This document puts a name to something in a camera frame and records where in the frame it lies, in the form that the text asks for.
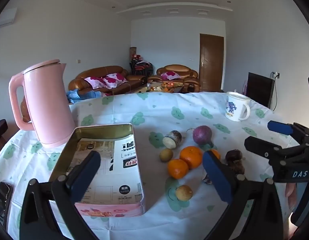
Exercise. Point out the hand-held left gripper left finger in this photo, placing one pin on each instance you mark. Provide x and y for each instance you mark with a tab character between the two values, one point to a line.
85	177

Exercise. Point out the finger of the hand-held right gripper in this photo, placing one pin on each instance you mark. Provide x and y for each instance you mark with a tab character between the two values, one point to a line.
279	127
264	147

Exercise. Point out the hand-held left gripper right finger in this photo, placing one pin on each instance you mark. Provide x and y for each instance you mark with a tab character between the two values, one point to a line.
217	177

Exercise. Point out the small orange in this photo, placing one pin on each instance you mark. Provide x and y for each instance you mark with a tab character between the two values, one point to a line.
216	154

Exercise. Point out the large orange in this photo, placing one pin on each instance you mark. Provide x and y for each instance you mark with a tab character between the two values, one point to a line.
190	157

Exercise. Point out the small yellow round fruit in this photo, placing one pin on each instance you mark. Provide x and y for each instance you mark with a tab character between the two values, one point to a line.
184	193

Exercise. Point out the pink metal tin box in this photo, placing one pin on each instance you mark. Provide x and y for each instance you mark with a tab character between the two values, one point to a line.
107	211

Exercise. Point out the medium orange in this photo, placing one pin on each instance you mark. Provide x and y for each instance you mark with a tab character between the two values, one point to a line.
177	169

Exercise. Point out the purple radish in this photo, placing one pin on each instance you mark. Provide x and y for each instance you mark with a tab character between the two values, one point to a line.
202	135

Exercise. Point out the small brown round fruit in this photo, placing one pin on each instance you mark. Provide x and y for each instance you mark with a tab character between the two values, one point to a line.
166	155

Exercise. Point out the cut yam piece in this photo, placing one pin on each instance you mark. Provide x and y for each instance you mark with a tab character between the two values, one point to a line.
173	138

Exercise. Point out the person's right hand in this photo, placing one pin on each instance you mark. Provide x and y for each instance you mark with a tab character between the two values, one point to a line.
291	192

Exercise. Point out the printed paper sheet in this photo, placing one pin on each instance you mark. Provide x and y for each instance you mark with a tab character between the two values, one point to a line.
114	180

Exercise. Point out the black television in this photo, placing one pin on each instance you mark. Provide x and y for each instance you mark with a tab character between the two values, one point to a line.
259	90

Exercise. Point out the white mug with blue print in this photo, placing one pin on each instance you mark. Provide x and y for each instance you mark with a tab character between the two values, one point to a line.
233	107

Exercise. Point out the blue cloth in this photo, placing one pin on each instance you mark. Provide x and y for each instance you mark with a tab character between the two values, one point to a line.
79	95

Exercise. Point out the pink electric kettle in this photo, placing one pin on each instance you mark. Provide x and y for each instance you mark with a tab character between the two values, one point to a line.
47	100

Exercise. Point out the black smartphone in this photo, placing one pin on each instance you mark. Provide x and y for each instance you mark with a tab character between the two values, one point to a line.
2	200

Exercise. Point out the white tablecloth with green clouds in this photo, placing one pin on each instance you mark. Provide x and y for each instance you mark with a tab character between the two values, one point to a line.
154	115

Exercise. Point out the orange-brown wooden chair back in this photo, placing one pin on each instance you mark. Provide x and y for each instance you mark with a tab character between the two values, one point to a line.
25	110

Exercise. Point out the brown wooden door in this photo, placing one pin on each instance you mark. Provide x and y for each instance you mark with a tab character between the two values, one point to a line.
211	62

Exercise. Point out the pink flowered pillow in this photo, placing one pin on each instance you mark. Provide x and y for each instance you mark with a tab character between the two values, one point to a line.
114	78
94	82
170	75

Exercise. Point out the dark wooden chair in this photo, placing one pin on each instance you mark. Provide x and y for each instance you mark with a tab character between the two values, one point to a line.
0	132

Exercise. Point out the wooden coffee table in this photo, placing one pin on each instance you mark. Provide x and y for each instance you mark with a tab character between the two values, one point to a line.
142	89

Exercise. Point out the brown leather sofa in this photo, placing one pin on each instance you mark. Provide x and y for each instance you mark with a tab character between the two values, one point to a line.
99	73

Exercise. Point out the brown leather armchair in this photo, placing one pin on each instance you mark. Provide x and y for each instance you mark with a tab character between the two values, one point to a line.
174	68

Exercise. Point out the stack of dark chairs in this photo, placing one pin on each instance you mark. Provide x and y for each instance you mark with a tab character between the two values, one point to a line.
140	66

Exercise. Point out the tall brown vase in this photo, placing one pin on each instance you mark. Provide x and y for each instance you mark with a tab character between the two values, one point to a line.
133	52

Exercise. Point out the white air conditioner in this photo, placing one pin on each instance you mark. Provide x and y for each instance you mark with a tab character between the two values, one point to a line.
4	18

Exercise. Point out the wall power outlet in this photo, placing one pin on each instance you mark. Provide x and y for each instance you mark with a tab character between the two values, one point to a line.
275	75

